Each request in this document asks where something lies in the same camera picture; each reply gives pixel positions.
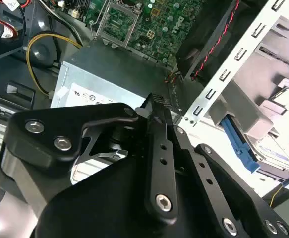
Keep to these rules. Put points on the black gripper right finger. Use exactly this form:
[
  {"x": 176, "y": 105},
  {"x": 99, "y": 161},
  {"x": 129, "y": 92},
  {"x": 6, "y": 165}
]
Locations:
[{"x": 214, "y": 196}]

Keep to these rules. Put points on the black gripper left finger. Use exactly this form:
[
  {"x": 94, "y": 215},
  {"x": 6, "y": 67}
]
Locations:
[{"x": 89, "y": 112}]

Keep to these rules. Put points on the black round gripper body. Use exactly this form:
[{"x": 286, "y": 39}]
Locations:
[{"x": 109, "y": 210}]

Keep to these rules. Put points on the hard disk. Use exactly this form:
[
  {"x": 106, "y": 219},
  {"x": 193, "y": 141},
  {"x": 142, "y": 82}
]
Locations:
[{"x": 242, "y": 148}]

